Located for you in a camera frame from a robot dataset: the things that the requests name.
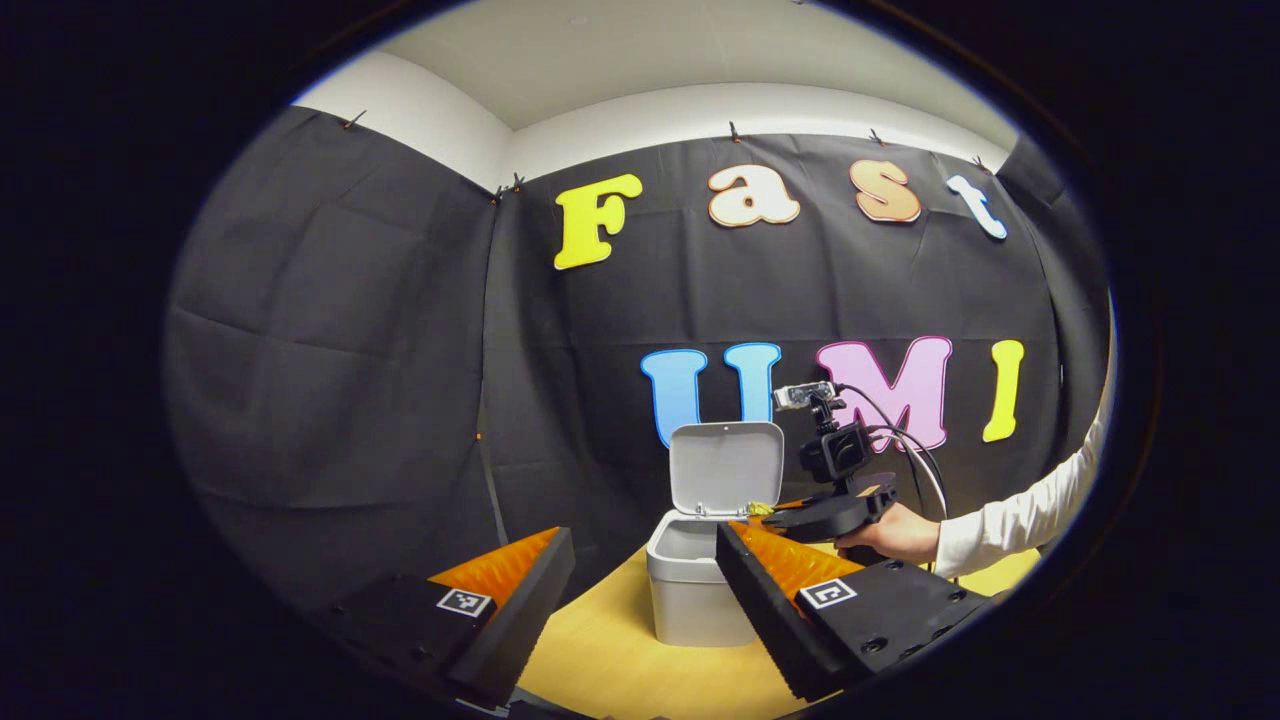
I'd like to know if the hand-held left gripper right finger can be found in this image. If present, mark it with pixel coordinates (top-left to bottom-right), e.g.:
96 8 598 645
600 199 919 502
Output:
715 520 996 703

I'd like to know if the wooden desktop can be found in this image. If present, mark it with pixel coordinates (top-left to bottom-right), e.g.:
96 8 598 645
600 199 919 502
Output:
515 545 1041 720

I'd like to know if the black backdrop cloth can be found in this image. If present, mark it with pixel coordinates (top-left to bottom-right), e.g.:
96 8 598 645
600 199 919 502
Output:
163 105 1111 621

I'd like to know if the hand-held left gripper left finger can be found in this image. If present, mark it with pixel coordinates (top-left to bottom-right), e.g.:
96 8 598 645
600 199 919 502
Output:
315 526 578 709

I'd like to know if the white desktop garbage bin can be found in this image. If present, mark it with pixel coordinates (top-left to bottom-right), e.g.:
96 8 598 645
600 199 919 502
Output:
646 421 786 648

